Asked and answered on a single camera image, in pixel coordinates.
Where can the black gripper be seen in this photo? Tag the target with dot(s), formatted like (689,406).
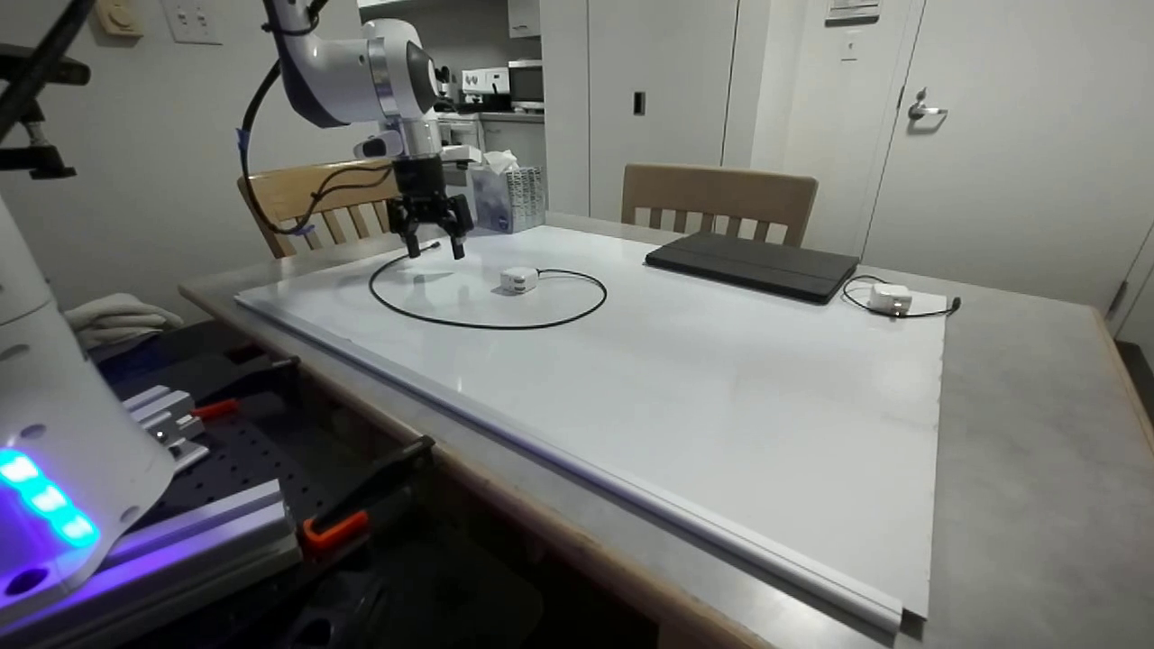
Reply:
(425,200)

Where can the white charger adapter block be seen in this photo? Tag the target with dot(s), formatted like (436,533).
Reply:
(518,280)

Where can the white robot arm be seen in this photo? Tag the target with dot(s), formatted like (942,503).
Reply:
(376,78)

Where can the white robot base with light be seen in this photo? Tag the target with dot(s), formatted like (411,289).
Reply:
(75,468)

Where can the purple tissue box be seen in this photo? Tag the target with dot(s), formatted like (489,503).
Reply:
(503,191)

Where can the light wooden chair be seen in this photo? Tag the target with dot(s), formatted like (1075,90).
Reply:
(317,208)

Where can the dark wooden chair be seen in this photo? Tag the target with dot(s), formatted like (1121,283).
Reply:
(736,203)

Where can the orange black clamp upper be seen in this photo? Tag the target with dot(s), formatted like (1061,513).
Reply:
(194,396)

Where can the orange black clamp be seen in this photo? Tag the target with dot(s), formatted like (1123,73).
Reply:
(350,513)
(194,396)

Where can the orange black clamp lower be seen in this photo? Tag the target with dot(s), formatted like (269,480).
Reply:
(350,513)

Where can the white whiteboard mat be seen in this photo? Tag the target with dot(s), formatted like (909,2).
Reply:
(796,436)

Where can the black camera tripod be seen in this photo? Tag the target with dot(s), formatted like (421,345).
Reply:
(28,73)

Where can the small white charger with cable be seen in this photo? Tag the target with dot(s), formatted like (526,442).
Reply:
(891,299)

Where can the silver door handle left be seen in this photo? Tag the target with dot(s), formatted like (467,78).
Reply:
(925,117)

